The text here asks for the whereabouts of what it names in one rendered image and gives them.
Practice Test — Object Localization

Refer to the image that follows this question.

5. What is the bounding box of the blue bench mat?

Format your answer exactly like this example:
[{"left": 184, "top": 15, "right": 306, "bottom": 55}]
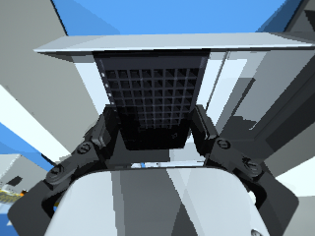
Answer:
[{"left": 0, "top": 0, "right": 304, "bottom": 171}]

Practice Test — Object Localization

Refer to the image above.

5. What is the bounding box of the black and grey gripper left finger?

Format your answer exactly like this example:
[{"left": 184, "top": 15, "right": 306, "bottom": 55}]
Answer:
[{"left": 7, "top": 107, "right": 119, "bottom": 236}]

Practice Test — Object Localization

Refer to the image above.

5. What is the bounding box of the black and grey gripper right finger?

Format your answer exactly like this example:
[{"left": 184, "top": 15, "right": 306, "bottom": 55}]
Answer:
[{"left": 190, "top": 104, "right": 299, "bottom": 236}]

